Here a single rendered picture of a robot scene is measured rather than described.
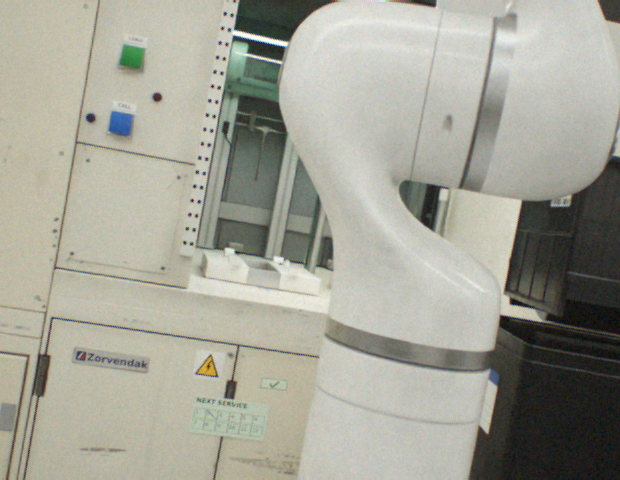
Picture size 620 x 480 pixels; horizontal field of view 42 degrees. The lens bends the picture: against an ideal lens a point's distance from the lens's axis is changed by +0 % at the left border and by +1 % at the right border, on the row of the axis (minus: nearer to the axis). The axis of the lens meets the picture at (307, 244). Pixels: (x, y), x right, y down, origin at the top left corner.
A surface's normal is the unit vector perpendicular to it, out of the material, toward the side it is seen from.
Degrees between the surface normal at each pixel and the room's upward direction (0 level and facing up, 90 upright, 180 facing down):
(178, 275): 90
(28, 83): 90
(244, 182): 90
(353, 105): 95
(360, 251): 112
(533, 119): 99
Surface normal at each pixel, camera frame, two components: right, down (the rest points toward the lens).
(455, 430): 0.56, 0.15
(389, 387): -0.28, 0.00
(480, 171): -0.23, 0.82
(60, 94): 0.17, 0.08
